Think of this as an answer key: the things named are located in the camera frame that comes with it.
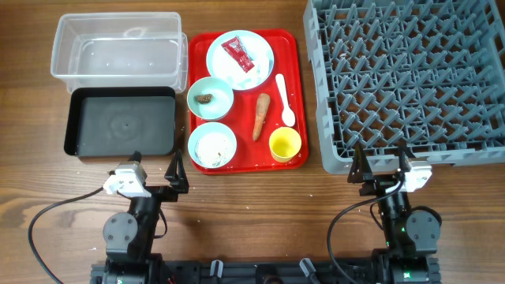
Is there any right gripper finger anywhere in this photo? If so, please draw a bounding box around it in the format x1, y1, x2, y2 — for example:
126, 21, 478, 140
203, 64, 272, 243
347, 144, 373, 183
398, 146, 413, 172

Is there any white rice pile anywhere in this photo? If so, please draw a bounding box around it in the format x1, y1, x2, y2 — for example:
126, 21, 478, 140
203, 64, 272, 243
195, 133, 235, 168

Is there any light blue bowl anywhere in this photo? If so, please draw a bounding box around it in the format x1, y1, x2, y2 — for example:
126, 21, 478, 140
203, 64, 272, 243
187, 122, 238, 167

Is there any brown food scrap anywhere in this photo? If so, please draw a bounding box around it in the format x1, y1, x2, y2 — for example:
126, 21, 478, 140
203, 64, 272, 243
195, 94, 214, 104

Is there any yellow plastic cup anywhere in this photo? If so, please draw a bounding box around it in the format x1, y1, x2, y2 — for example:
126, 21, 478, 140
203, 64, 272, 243
268, 127, 301, 163

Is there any green bowl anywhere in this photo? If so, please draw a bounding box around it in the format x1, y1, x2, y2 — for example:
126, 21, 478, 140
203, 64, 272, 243
186, 77, 234, 121

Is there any white napkin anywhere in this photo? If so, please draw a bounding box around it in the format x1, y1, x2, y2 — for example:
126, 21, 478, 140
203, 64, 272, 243
236, 54, 271, 90

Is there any red sauce packet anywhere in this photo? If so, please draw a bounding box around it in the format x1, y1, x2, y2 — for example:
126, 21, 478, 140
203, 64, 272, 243
221, 36, 255, 73

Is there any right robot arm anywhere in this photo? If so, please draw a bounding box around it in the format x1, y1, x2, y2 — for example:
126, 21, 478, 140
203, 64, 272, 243
347, 145, 442, 283

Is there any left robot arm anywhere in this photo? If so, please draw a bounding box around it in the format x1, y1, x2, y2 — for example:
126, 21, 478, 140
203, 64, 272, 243
90, 151, 189, 284

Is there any grey dishwasher rack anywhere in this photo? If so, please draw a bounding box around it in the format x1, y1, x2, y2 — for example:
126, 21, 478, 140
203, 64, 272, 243
303, 0, 504, 174

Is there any black plastic bin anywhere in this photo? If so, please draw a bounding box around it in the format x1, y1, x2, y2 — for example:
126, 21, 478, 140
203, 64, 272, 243
64, 87, 176, 158

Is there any white plastic spoon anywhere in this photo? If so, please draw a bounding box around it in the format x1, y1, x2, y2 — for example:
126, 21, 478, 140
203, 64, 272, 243
275, 73, 296, 127

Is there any clear plastic bin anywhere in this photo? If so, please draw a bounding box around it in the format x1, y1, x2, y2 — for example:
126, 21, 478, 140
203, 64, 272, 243
50, 12, 188, 94

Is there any orange carrot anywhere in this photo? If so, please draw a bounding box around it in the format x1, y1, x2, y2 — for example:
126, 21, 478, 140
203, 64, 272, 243
252, 93, 271, 141

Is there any light blue plate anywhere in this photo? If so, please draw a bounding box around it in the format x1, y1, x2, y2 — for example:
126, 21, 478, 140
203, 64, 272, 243
206, 30, 275, 91

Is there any left black cable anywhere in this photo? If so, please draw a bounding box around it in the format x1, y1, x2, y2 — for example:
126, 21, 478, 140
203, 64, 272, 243
28, 186, 106, 284

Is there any black cable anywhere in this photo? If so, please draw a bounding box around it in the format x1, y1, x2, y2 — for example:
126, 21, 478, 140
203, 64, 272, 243
28, 186, 106, 284
326, 179, 406, 284

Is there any right black cable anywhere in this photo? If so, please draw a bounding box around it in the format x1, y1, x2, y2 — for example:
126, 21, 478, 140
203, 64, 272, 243
326, 179, 406, 284

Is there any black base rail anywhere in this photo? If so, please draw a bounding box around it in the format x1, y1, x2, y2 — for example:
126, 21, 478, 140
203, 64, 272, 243
90, 258, 442, 284

